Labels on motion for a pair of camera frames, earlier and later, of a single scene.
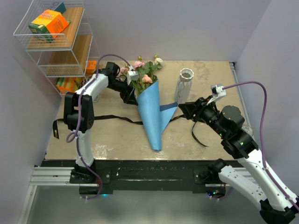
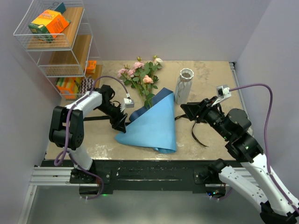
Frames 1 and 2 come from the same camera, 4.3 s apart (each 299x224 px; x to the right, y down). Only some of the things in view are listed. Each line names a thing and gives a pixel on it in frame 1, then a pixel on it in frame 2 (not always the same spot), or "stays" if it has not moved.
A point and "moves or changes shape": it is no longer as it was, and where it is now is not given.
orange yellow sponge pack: [67, 84] stays
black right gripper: [196, 108] stays
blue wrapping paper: [155, 116] moves or changes shape
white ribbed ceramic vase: [184, 87] stays
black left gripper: [128, 95] → [119, 119]
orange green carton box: [48, 25] stays
